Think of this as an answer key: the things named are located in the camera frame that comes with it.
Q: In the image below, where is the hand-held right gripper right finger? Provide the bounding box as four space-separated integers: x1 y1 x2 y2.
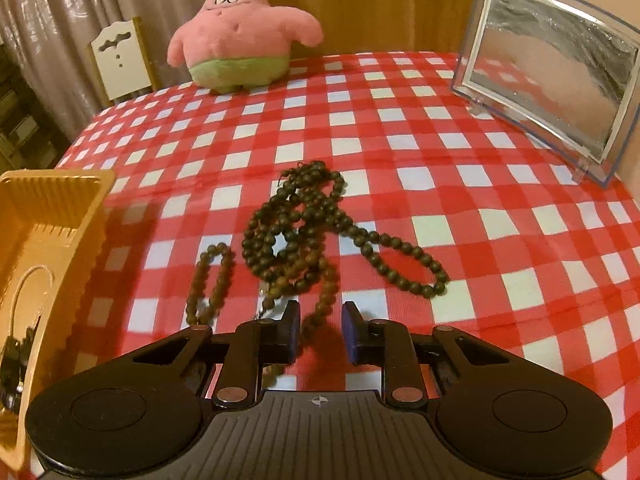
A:
340 301 517 407

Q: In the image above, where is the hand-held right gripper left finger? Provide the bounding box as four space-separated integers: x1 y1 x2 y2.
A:
120 300 301 409

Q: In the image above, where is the dark wooden bead bracelet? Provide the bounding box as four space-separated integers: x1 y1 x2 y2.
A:
184 242 236 327

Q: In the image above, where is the dark wooden bead necklace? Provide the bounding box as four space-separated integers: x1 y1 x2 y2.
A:
241 160 451 332

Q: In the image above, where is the gold plastic tray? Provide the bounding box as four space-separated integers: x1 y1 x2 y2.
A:
0 169 117 472

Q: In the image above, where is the white pearl necklace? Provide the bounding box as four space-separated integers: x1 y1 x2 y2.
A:
7 265 54 352

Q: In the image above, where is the black leather wristwatch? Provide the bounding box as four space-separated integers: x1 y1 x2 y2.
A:
0 325 39 412

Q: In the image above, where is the red white checkered tablecloth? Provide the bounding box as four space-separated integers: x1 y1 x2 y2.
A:
25 51 640 480

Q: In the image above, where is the pink star plush toy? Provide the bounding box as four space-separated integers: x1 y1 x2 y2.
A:
166 0 325 95

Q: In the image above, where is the white wooden chair back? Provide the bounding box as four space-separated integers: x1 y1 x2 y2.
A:
89 16 159 109

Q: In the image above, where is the dark wicker shelf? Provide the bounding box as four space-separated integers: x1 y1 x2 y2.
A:
0 42 67 172

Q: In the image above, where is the grey shiny curtain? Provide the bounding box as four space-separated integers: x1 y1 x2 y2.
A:
0 0 222 142

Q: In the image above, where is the glass sand art frame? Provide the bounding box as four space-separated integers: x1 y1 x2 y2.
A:
450 0 640 190

